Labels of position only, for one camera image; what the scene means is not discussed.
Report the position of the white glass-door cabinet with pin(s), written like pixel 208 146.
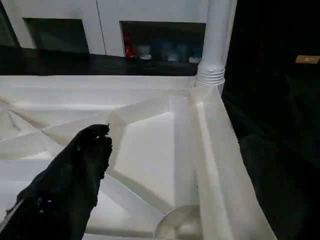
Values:
pixel 107 25

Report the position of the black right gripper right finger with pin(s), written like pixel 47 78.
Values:
pixel 295 200

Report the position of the white plastic table leg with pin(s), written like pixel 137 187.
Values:
pixel 216 35

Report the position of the black tall cabinet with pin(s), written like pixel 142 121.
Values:
pixel 270 30

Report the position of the white plastic table top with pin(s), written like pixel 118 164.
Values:
pixel 150 150

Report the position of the small yellow label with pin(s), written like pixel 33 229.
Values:
pixel 307 60

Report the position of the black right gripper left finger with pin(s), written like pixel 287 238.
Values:
pixel 60 195

